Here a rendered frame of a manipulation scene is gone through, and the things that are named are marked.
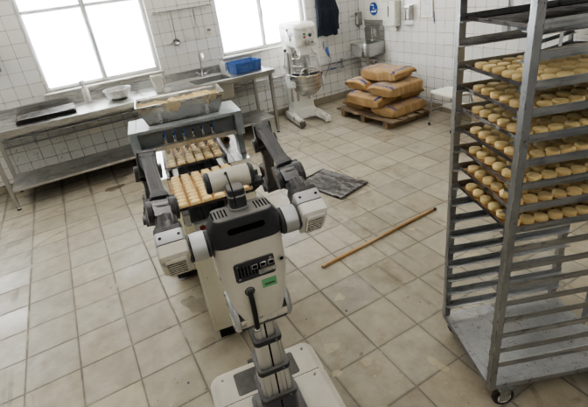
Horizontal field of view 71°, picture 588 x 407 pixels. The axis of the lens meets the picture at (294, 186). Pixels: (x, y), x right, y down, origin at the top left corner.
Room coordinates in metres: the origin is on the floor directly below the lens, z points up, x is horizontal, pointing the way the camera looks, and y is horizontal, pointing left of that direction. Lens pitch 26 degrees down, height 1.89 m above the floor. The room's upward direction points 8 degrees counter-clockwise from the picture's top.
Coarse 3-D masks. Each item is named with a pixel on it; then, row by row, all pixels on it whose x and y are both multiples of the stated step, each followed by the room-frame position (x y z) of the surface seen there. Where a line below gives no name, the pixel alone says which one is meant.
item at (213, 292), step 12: (216, 204) 2.04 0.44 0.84; (192, 216) 1.94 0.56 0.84; (204, 216) 1.92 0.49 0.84; (192, 228) 1.87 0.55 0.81; (204, 264) 1.87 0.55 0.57; (204, 276) 1.87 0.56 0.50; (216, 276) 1.89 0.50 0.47; (204, 288) 1.86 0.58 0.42; (216, 288) 1.88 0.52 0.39; (216, 300) 1.88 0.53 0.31; (216, 312) 1.87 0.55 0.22; (228, 312) 1.89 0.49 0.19; (216, 324) 1.87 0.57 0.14; (228, 324) 1.89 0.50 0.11
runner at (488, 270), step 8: (544, 256) 1.70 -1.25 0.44; (552, 256) 1.71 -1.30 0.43; (512, 264) 1.69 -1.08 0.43; (464, 272) 1.68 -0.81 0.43; (472, 272) 1.68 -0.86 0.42; (480, 272) 1.68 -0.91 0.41; (488, 272) 1.68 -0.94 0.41; (496, 272) 1.67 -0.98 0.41; (448, 280) 1.66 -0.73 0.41; (456, 280) 1.65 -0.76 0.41
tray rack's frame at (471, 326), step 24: (552, 264) 1.74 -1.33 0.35; (456, 312) 1.69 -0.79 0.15; (480, 312) 1.66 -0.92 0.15; (456, 336) 1.54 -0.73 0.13; (480, 336) 1.51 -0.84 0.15; (528, 336) 1.46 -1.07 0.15; (552, 336) 1.44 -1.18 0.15; (480, 360) 1.37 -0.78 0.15; (552, 360) 1.31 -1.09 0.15; (576, 360) 1.30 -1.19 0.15; (504, 384) 1.23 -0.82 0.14
